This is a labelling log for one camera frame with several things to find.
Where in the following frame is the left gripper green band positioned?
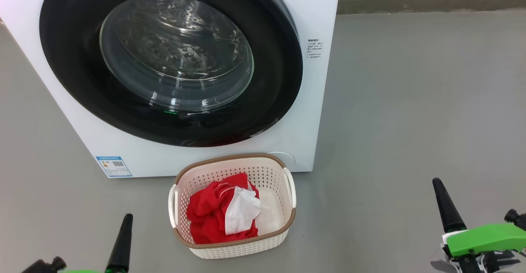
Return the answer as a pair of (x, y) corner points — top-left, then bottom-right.
(21, 213), (134, 273)

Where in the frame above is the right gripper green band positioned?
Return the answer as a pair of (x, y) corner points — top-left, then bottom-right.
(432, 178), (526, 273)

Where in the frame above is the red and white garment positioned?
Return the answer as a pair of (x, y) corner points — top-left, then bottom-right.
(186, 173), (262, 245)

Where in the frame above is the black round glass washer door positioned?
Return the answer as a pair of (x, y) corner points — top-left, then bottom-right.
(39, 0), (304, 147)

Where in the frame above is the cream perforated basket brown rim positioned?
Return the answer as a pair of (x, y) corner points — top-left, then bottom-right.
(168, 153), (297, 259)

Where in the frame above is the white front-load washing machine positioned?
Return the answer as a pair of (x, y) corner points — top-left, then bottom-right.
(0, 0), (342, 178)

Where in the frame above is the blue energy label sticker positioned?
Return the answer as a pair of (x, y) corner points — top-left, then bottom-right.
(96, 156), (133, 178)

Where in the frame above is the round white filter cap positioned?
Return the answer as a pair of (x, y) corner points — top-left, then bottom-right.
(267, 152), (296, 169)

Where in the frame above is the grey baseboard strip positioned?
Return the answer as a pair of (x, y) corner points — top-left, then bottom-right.
(338, 0), (526, 15)

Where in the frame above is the small black text sticker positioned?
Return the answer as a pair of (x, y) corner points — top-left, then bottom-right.
(307, 39), (324, 60)

